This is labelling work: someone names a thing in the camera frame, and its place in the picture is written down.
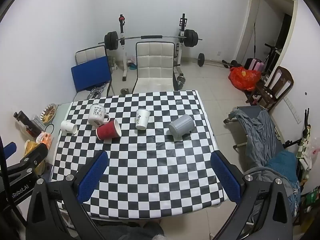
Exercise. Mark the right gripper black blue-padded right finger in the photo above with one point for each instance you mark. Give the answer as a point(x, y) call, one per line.
point(262, 209)

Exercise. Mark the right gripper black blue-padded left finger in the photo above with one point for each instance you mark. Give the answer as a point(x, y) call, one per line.
point(44, 219)

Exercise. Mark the grey plastic cup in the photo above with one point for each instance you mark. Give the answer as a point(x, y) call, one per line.
point(181, 126)

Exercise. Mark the small white cup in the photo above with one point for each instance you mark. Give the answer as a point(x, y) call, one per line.
point(68, 127)

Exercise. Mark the red paper cup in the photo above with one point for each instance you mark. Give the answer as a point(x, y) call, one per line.
point(109, 130)

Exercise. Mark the white printed paper cup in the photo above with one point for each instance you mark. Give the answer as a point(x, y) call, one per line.
point(142, 119)

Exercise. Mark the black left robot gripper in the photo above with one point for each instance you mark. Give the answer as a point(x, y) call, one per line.
point(17, 183)

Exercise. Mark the teal blanket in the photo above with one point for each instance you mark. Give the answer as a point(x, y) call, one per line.
point(285, 164)

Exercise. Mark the yellow snack bag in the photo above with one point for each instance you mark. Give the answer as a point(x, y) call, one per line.
point(37, 152)

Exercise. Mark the grey folding cot with clothes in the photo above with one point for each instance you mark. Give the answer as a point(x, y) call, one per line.
point(262, 145)

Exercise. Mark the orange snack packet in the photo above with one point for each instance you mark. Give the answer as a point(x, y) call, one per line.
point(45, 138)

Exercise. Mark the plate of snacks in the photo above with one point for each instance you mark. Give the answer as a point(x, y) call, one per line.
point(48, 113)

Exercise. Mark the black white checkered tablecloth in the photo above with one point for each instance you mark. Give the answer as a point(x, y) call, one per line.
point(150, 173)

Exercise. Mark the white tea mug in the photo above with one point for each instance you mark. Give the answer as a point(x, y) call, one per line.
point(97, 115)

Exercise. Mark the dark wooden chair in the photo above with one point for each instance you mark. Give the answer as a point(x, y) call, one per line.
point(279, 84)

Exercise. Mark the red plastic bag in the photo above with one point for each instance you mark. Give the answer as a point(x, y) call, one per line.
point(244, 79)

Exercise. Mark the blue backed chair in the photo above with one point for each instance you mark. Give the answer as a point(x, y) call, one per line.
point(92, 74)

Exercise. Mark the pink suitcase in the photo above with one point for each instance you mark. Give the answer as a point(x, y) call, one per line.
point(254, 64)

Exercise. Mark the long barbell on floor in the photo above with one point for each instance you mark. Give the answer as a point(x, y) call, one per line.
point(200, 60)

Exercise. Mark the small dumbbell on floor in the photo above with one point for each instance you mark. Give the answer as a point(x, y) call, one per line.
point(180, 80)

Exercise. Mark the white padded chair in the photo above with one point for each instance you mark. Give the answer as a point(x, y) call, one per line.
point(155, 67)

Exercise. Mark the barbell with black plates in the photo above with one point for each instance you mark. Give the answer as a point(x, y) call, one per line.
point(111, 40)

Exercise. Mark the white barbell rack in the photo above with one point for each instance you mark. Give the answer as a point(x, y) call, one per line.
point(178, 47)

